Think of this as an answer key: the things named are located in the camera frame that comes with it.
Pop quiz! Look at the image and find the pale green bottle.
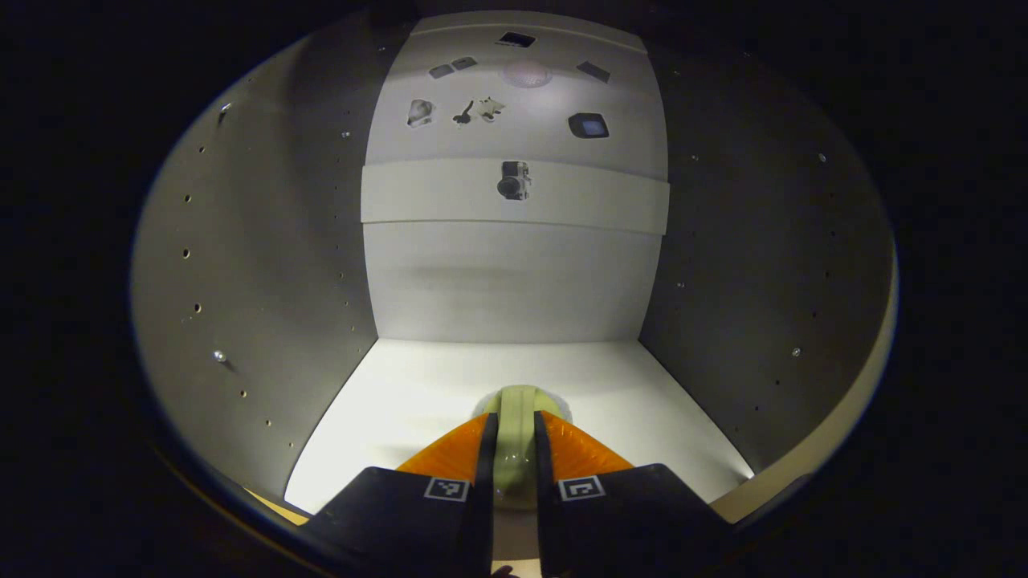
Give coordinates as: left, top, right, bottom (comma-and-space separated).
472, 384, 573, 511

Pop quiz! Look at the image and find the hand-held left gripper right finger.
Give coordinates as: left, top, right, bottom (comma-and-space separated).
532, 411, 733, 578

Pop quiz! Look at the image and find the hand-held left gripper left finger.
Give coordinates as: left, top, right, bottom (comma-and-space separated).
301, 412, 500, 578

